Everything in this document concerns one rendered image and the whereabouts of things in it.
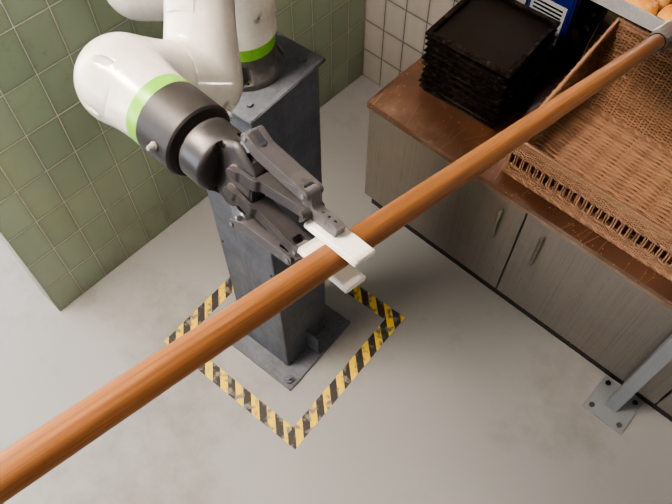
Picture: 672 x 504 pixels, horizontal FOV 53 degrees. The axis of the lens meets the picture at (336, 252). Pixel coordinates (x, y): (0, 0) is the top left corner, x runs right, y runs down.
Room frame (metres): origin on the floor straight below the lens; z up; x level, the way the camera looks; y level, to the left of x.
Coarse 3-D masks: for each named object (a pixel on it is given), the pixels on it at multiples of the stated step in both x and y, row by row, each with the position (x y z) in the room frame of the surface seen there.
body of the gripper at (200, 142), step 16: (208, 128) 0.49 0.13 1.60; (224, 128) 0.49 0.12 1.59; (192, 144) 0.47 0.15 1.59; (208, 144) 0.47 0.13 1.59; (224, 144) 0.47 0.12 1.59; (240, 144) 0.46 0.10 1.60; (192, 160) 0.46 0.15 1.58; (208, 160) 0.46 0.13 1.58; (224, 160) 0.46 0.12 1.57; (240, 160) 0.45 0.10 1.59; (256, 160) 0.45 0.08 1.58; (192, 176) 0.45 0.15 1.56; (208, 176) 0.45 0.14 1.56; (224, 176) 0.46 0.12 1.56; (256, 176) 0.44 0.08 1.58; (240, 192) 0.44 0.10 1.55; (256, 192) 0.43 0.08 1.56
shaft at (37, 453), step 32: (608, 64) 0.85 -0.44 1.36; (576, 96) 0.73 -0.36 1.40; (512, 128) 0.61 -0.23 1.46; (544, 128) 0.65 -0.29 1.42; (480, 160) 0.53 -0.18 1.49; (416, 192) 0.45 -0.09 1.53; (448, 192) 0.47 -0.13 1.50; (384, 224) 0.40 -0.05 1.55; (320, 256) 0.34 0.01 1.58; (256, 288) 0.29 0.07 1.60; (288, 288) 0.30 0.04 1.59; (224, 320) 0.25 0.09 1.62; (256, 320) 0.26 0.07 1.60; (160, 352) 0.22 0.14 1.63; (192, 352) 0.22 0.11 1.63; (128, 384) 0.19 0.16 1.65; (160, 384) 0.19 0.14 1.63; (64, 416) 0.16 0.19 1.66; (96, 416) 0.16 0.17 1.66; (128, 416) 0.17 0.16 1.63; (32, 448) 0.13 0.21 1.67; (64, 448) 0.13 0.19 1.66; (0, 480) 0.11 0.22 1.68; (32, 480) 0.11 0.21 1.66
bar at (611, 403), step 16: (656, 352) 0.74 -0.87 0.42; (640, 368) 0.74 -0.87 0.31; (656, 368) 0.72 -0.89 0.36; (608, 384) 0.81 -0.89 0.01; (624, 384) 0.75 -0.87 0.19; (640, 384) 0.72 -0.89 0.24; (592, 400) 0.76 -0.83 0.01; (608, 400) 0.75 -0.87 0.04; (624, 400) 0.72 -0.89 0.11; (608, 416) 0.70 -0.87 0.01; (624, 416) 0.70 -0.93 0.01
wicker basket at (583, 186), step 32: (608, 32) 1.54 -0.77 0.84; (640, 32) 1.53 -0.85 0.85; (640, 64) 1.48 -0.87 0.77; (608, 96) 1.49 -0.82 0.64; (640, 96) 1.44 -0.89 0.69; (576, 128) 1.40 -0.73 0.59; (608, 128) 1.40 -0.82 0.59; (640, 128) 1.39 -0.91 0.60; (512, 160) 1.26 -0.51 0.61; (544, 160) 1.17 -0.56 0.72; (576, 160) 1.28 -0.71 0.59; (608, 160) 1.28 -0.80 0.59; (640, 160) 1.28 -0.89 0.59; (544, 192) 1.15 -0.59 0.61; (576, 192) 1.10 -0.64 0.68; (608, 192) 1.16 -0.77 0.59; (640, 192) 1.16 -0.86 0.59; (608, 224) 1.05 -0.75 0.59; (640, 224) 0.97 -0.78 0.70; (640, 256) 0.95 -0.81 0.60
